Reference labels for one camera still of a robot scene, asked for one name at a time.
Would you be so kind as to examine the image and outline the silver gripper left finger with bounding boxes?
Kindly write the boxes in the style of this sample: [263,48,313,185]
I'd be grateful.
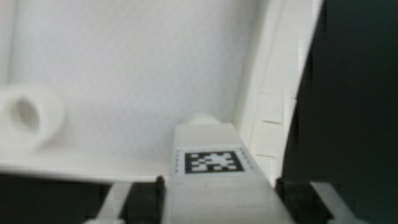
[85,176,165,224]

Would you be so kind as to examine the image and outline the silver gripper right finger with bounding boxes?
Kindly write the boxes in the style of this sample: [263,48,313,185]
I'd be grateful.
[276,178,356,224]

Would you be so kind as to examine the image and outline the white desk top tray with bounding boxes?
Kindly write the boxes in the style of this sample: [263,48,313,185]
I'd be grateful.
[0,0,325,182]

